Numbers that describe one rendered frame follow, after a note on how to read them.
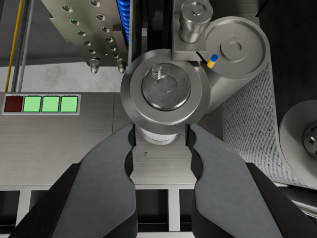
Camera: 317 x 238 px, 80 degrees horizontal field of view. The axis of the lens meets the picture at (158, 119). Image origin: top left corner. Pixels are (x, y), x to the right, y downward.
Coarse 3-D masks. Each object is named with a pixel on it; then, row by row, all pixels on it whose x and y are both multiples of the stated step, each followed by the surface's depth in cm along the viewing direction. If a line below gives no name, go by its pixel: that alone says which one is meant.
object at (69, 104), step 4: (64, 100) 63; (68, 100) 63; (72, 100) 63; (76, 100) 63; (64, 104) 63; (68, 104) 63; (72, 104) 63; (76, 104) 63; (64, 108) 63; (68, 108) 63; (72, 108) 63
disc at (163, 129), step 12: (144, 60) 32; (132, 72) 32; (204, 72) 32; (204, 84) 31; (204, 96) 31; (132, 108) 30; (204, 108) 31; (144, 120) 30; (192, 120) 30; (156, 132) 30; (168, 132) 30; (180, 132) 30
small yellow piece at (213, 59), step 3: (198, 54) 28; (213, 54) 25; (201, 57) 28; (213, 57) 25; (216, 57) 25; (204, 60) 27; (210, 60) 25; (213, 60) 25; (216, 60) 25; (207, 63) 27; (210, 63) 26; (213, 63) 26; (210, 66) 26
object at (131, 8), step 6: (132, 0) 35; (132, 6) 35; (132, 12) 34; (132, 18) 34; (138, 18) 47; (132, 24) 34; (138, 24) 47; (132, 30) 34; (138, 30) 47; (132, 36) 34; (138, 36) 47; (132, 42) 34; (138, 42) 47; (132, 48) 34; (138, 48) 47; (132, 54) 34; (138, 54) 47; (132, 60) 34
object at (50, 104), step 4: (44, 100) 63; (48, 100) 63; (52, 100) 63; (56, 100) 63; (44, 104) 63; (48, 104) 63; (52, 104) 63; (56, 104) 63; (44, 108) 62; (48, 108) 62; (52, 108) 62; (56, 108) 62
